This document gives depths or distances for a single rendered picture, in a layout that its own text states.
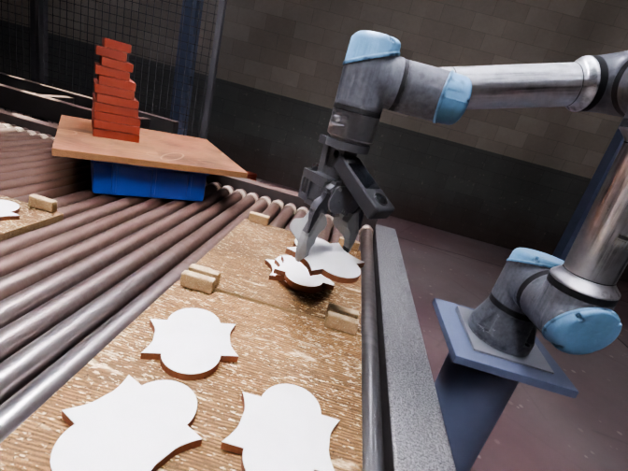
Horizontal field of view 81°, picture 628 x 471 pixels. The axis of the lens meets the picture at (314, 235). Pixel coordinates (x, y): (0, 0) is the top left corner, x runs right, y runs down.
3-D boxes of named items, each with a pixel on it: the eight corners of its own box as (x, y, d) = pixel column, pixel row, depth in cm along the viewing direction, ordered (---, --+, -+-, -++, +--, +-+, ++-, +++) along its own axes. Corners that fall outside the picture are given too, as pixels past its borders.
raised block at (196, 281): (214, 291, 67) (217, 278, 66) (210, 295, 65) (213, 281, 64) (183, 281, 67) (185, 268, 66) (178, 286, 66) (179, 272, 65)
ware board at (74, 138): (206, 143, 154) (206, 138, 153) (247, 178, 115) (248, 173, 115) (61, 120, 127) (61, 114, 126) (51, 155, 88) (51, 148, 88)
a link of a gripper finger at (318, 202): (312, 236, 62) (340, 193, 62) (319, 241, 61) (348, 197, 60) (295, 225, 58) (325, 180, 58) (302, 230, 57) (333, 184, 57)
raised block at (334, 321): (355, 331, 66) (360, 318, 65) (355, 336, 65) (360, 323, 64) (323, 321, 66) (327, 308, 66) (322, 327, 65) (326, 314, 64)
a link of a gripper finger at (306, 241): (282, 249, 65) (311, 205, 64) (302, 264, 61) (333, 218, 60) (270, 243, 62) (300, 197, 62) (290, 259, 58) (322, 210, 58)
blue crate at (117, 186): (184, 174, 139) (187, 148, 136) (205, 203, 115) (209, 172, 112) (88, 164, 122) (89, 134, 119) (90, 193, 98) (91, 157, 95)
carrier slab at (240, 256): (359, 255, 106) (361, 250, 106) (359, 336, 68) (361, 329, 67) (244, 222, 107) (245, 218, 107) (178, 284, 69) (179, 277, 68)
